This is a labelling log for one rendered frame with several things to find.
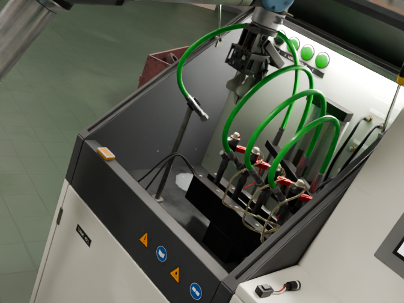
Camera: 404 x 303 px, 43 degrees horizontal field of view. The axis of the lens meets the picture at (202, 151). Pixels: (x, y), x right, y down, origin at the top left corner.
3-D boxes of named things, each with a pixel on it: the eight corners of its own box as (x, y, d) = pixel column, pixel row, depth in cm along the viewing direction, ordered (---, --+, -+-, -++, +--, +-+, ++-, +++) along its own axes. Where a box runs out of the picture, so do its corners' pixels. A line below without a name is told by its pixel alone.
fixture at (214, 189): (176, 216, 152) (193, 173, 146) (200, 212, 159) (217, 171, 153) (254, 293, 132) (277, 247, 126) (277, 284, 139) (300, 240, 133)
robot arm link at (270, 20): (270, 6, 128) (293, 18, 123) (263, 24, 129) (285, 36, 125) (250, 2, 122) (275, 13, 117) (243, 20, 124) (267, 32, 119)
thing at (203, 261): (70, 185, 154) (83, 139, 148) (83, 184, 157) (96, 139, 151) (195, 333, 118) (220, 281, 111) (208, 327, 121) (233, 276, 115)
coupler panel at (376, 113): (318, 189, 151) (367, 95, 139) (324, 187, 154) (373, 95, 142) (353, 214, 144) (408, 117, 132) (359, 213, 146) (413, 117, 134)
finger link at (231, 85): (216, 98, 132) (229, 65, 128) (231, 99, 136) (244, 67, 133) (224, 104, 130) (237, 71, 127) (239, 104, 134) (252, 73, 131)
